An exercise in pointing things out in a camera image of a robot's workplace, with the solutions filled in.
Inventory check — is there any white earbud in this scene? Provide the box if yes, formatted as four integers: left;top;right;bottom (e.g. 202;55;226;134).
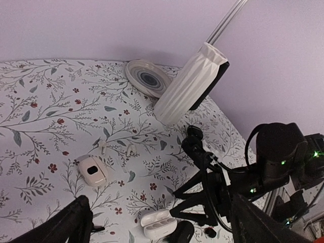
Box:
98;140;107;155
127;144;137;157

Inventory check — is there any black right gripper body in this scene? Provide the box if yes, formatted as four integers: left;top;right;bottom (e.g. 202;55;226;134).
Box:
202;167;243;225

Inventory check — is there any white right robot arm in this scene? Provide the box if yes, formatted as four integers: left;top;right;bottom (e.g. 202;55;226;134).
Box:
170;123;323;226

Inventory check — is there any black stem earbud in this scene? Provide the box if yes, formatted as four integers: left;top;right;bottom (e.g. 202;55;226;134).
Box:
91;226;105;233

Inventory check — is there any striped ceramic plate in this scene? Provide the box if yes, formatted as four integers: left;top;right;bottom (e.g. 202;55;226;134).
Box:
125;59;172;98

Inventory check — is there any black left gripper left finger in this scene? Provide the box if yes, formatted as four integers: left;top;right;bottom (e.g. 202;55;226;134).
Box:
11;195;93;242

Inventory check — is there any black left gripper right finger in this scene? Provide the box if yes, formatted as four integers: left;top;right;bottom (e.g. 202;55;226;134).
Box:
230;194;310;243

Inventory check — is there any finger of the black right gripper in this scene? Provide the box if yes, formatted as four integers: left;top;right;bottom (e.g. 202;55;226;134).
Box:
173;171;205;199
170;200;218;226

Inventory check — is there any black oval earbud case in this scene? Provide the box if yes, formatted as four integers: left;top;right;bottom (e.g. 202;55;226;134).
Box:
166;221;194;243

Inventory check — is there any white earbud case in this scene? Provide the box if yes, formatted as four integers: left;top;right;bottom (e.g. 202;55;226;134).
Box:
140;209;178;240

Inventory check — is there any right aluminium corner post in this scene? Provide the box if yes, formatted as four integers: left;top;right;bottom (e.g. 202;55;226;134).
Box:
206;0;248;45

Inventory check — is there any black tapered vase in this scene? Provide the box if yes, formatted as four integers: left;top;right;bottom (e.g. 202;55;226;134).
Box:
189;61;230;110

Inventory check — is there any white ribbed vase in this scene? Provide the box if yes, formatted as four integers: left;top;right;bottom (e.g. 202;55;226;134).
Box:
153;43;228;125

